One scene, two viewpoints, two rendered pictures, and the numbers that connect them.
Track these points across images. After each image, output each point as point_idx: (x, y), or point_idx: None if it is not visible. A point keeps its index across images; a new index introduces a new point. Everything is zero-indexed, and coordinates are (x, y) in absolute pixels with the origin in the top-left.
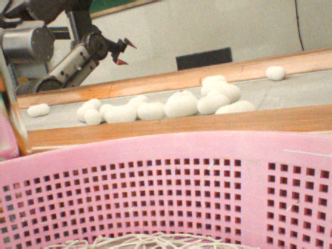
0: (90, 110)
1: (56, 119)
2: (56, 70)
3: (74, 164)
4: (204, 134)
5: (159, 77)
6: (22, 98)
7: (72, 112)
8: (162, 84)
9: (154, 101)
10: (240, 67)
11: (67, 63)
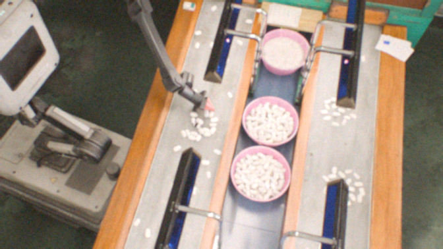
0: None
1: (207, 83)
2: (85, 126)
3: None
4: None
5: (178, 58)
6: (161, 114)
7: (198, 82)
8: (182, 58)
9: (200, 60)
10: (186, 37)
11: (76, 119)
